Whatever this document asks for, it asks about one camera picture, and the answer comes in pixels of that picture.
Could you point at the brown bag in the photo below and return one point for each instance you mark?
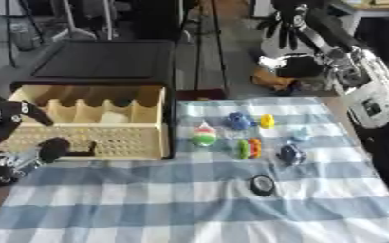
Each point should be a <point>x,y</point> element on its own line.
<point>272,80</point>

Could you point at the grey side table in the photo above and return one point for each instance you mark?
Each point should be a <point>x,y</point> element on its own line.
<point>369,9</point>

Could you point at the dark red box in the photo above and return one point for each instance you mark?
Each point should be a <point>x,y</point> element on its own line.
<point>200,94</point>

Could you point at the light blue small toy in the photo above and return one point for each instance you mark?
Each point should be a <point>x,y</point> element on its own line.
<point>301,135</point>

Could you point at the green red white toy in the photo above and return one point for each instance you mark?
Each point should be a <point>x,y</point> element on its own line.
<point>204,136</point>

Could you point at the black and white bag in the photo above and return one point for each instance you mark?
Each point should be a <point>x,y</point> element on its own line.
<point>300,66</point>

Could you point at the yellow duck toy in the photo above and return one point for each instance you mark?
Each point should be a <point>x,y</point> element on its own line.
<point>267,121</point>

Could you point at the white stand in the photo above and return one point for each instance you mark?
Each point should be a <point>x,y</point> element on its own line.
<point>108,19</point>

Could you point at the blue octopus toy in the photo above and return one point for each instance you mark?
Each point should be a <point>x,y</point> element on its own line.
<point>238,121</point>

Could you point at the black round tape roll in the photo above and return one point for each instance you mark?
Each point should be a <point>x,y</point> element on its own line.
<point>262,185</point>

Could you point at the dark blue toy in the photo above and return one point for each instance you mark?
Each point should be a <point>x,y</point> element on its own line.
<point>291,155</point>

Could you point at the black tripod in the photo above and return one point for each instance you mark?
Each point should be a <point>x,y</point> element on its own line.
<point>9,34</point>
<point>219,44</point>

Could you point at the grey bin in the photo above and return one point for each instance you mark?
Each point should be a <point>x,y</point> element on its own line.
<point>24,37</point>

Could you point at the white object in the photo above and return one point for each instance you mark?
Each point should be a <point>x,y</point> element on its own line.
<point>113,117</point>

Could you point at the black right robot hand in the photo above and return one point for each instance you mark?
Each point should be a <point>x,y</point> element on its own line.
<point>289,14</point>

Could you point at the orange red toy piece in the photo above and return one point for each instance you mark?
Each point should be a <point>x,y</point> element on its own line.
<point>254,147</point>

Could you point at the pale compartment drawer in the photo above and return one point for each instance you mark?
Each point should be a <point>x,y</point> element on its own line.
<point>128,144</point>

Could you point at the green toy piece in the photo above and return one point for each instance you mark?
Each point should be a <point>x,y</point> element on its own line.
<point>242,149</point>

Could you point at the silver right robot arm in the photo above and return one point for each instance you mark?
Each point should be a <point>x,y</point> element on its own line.
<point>366,91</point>

